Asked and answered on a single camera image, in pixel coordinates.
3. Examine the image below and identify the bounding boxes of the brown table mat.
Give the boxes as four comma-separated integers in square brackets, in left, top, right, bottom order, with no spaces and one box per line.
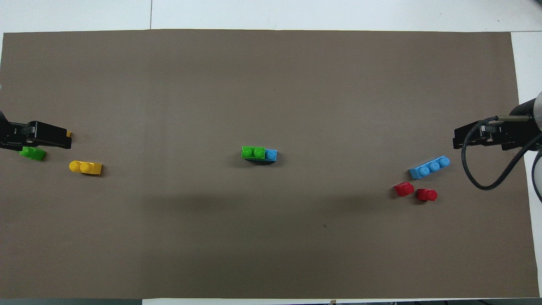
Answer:
[0,29,540,299]

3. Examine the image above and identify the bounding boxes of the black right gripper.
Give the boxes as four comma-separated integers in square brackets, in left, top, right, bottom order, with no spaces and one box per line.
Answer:
[453,116,542,152]

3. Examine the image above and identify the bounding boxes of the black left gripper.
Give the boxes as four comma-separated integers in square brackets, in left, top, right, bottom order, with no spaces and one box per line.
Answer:
[0,111,73,151]

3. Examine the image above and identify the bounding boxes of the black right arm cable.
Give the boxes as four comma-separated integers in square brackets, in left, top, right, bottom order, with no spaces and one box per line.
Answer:
[461,115,542,191]

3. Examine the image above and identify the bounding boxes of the green two-stud toy block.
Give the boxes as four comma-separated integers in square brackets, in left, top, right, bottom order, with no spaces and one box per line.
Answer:
[19,146,47,161]
[241,146,266,160]

